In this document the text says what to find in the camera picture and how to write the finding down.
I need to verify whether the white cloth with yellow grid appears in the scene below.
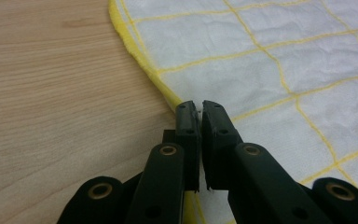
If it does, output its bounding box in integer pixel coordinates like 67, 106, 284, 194
107, 0, 358, 224

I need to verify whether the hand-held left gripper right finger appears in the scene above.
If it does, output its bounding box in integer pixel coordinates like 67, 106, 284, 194
200, 99, 245, 191

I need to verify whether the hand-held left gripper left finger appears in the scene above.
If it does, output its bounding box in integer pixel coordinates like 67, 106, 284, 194
174, 100, 201, 192

